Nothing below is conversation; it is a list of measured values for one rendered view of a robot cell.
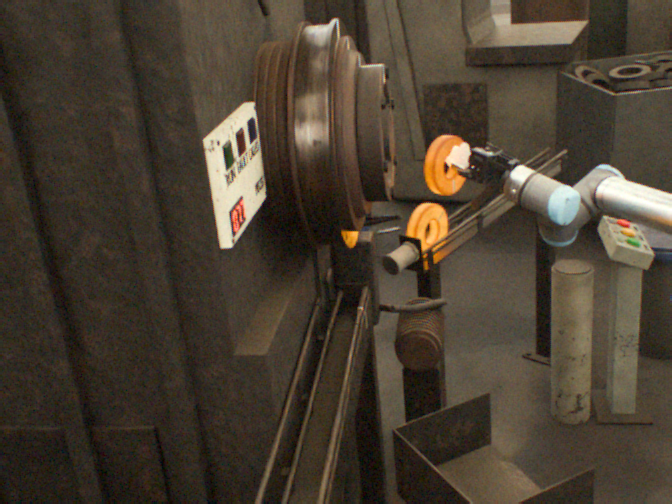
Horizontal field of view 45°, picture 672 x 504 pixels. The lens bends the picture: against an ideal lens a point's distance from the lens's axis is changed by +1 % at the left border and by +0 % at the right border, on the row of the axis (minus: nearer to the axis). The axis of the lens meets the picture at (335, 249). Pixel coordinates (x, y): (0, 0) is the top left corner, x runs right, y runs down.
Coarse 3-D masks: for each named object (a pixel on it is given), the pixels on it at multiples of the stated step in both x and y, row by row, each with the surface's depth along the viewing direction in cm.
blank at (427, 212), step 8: (424, 208) 221; (432, 208) 223; (440, 208) 225; (416, 216) 220; (424, 216) 220; (432, 216) 223; (440, 216) 226; (408, 224) 220; (416, 224) 219; (424, 224) 221; (432, 224) 228; (440, 224) 227; (408, 232) 220; (416, 232) 219; (424, 232) 222; (432, 232) 228; (440, 232) 228; (424, 240) 223; (432, 240) 227; (424, 248) 223; (424, 256) 224
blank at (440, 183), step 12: (432, 144) 209; (444, 144) 208; (456, 144) 212; (432, 156) 208; (444, 156) 209; (432, 168) 207; (432, 180) 209; (444, 180) 211; (456, 180) 215; (444, 192) 212
